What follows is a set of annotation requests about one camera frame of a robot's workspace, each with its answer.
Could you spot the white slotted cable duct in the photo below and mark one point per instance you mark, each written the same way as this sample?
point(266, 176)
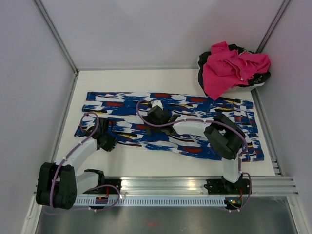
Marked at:
point(146, 201)

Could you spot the aluminium frame post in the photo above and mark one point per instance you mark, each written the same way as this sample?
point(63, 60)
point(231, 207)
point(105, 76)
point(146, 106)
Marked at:
point(273, 25)
point(55, 34)

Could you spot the left aluminium frame post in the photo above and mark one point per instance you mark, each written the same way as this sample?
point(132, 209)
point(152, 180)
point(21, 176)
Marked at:
point(55, 34)

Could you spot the blue white patterned trousers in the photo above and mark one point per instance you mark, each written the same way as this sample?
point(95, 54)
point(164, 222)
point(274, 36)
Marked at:
point(122, 108)

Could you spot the black garment pile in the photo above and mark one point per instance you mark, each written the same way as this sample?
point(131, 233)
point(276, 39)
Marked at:
point(257, 80)

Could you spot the right aluminium frame post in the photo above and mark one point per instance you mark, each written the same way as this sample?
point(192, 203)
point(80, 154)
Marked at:
point(273, 25)

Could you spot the pink trousers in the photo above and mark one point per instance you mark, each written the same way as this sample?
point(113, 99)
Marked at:
point(227, 67)

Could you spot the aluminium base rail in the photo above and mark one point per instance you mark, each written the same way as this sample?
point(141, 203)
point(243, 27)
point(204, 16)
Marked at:
point(265, 186)

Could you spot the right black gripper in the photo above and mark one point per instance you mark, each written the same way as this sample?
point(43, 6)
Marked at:
point(148, 128)

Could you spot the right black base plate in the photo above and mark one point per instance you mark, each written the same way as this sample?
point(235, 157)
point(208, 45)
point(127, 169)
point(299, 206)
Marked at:
point(223, 187)

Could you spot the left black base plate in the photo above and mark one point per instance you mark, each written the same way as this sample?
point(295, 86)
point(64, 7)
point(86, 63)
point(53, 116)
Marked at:
point(110, 190)

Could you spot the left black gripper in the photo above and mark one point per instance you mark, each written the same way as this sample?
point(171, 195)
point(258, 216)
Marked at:
point(112, 141)

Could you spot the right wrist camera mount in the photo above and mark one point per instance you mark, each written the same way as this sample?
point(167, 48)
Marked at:
point(156, 103)

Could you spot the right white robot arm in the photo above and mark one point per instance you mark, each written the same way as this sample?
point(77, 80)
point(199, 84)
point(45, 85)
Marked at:
point(221, 134)

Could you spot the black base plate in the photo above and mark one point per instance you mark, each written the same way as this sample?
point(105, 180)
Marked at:
point(110, 190)
point(223, 187)

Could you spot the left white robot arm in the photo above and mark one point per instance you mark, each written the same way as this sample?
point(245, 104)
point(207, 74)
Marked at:
point(59, 185)

